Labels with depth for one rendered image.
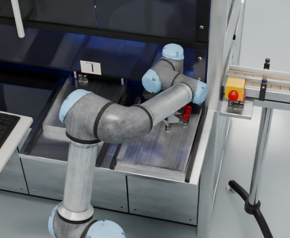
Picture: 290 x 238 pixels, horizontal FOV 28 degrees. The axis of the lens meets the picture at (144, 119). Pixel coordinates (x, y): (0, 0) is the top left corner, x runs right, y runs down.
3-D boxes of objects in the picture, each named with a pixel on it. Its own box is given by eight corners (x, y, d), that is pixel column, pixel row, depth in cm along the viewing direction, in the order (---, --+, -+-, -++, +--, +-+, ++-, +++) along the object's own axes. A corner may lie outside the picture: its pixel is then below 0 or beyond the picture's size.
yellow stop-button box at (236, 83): (226, 87, 240) (227, 73, 236) (244, 89, 239) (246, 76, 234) (224, 99, 235) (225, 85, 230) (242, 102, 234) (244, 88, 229)
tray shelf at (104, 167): (60, 79, 262) (60, 76, 261) (217, 102, 249) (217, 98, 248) (18, 157, 229) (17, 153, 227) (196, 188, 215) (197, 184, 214)
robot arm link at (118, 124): (132, 125, 158) (212, 75, 196) (99, 110, 163) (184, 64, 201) (126, 161, 164) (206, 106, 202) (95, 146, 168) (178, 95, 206)
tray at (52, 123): (70, 77, 260) (70, 71, 258) (128, 85, 255) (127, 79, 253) (43, 130, 236) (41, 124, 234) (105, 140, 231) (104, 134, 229)
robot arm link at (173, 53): (156, 51, 205) (169, 38, 210) (156, 76, 212) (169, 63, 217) (176, 58, 201) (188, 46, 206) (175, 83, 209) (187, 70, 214)
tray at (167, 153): (139, 106, 246) (139, 99, 243) (201, 115, 240) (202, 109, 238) (116, 165, 222) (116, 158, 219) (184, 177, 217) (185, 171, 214)
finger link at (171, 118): (178, 132, 227) (178, 113, 221) (163, 130, 228) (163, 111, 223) (179, 127, 229) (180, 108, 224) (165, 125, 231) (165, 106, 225)
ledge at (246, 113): (224, 93, 253) (224, 90, 251) (254, 97, 250) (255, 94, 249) (219, 115, 243) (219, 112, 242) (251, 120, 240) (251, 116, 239)
